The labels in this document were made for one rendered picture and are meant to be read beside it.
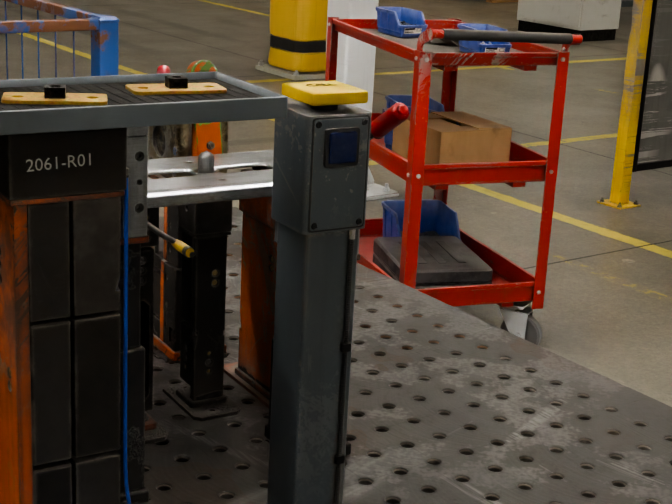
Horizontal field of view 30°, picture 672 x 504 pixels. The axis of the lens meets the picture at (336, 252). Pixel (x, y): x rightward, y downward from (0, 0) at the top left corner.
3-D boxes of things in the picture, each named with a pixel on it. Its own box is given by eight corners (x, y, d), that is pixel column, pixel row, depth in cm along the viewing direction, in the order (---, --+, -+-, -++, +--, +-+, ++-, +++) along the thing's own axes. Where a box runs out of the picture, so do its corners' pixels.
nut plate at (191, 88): (215, 85, 114) (215, 72, 113) (228, 93, 110) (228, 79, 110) (123, 87, 110) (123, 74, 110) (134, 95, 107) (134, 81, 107)
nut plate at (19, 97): (106, 97, 105) (106, 83, 105) (107, 105, 102) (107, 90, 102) (3, 95, 104) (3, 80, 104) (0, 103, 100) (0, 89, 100)
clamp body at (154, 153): (194, 325, 186) (199, 81, 175) (239, 359, 174) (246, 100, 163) (127, 335, 180) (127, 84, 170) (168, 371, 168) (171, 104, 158)
